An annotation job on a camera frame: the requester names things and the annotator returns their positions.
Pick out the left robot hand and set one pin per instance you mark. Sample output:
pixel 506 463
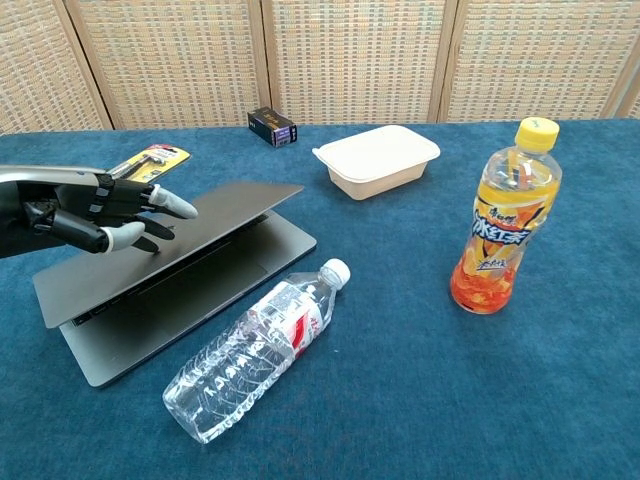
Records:
pixel 75 210

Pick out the grey laptop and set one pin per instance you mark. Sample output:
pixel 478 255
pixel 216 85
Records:
pixel 190 280

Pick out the yellow tool blister package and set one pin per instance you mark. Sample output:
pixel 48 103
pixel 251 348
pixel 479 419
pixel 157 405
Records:
pixel 155 160

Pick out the small black carton box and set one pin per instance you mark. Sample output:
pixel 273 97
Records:
pixel 270 125

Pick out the clear plastic water bottle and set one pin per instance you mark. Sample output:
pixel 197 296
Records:
pixel 240 365

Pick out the beige lidded lunch box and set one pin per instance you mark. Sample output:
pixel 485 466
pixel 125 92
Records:
pixel 375 160

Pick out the woven wooden folding screen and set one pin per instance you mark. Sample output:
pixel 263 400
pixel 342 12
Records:
pixel 360 60

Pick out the blue table mat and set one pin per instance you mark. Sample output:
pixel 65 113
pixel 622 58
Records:
pixel 400 390

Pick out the iced tea bottle yellow cap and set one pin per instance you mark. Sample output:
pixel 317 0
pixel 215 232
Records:
pixel 500 235

